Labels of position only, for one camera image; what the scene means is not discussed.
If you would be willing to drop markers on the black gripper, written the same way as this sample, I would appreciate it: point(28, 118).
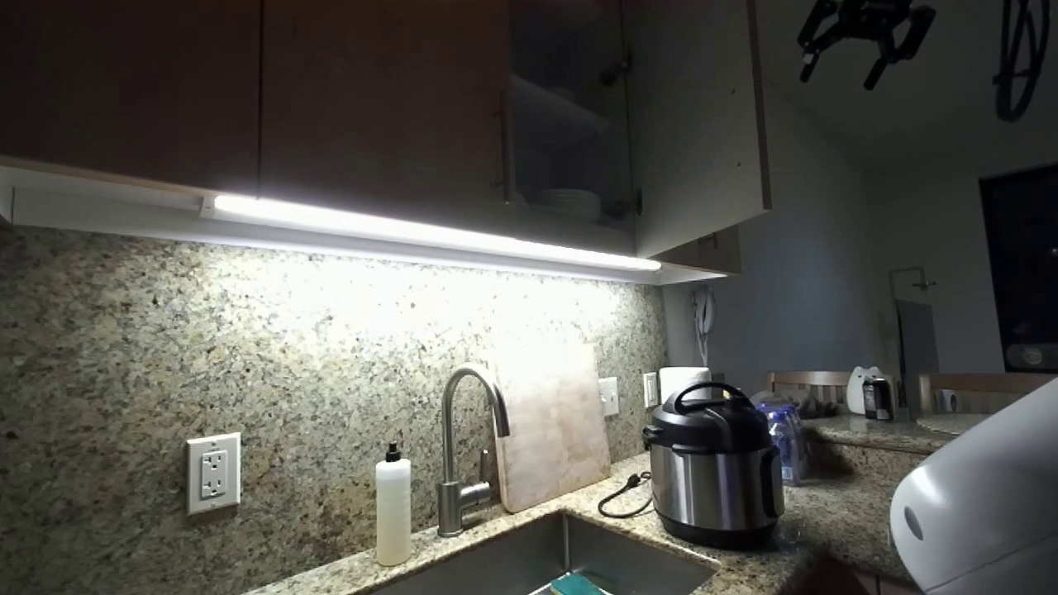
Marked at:
point(896, 27)

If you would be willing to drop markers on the brown cabinet door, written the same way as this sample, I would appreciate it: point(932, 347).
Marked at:
point(384, 104)
point(711, 251)
point(694, 121)
point(138, 86)

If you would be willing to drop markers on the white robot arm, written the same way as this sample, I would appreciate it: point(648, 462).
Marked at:
point(975, 518)

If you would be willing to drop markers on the under-cabinet light strip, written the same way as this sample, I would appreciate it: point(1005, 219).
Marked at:
point(271, 213)

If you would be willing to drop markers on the dark window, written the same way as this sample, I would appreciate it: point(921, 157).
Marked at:
point(1022, 251)

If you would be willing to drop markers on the white coffee machine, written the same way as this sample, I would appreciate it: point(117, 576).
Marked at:
point(871, 395)

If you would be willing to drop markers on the steel pressure cooker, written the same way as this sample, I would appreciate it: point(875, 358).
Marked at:
point(716, 473)

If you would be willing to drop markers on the wooden cutting board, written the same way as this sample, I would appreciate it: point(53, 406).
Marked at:
point(557, 426)

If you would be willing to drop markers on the stainless steel sink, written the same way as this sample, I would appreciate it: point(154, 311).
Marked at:
point(522, 559)

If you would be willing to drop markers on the teal sponge in sink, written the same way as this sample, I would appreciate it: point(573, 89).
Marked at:
point(573, 583)

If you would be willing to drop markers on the white soap dispenser bottle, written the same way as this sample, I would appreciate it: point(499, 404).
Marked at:
point(392, 480)

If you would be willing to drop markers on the white light switch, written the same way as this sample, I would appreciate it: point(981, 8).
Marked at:
point(610, 395)

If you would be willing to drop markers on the white wall outlet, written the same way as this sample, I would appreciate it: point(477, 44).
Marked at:
point(214, 473)

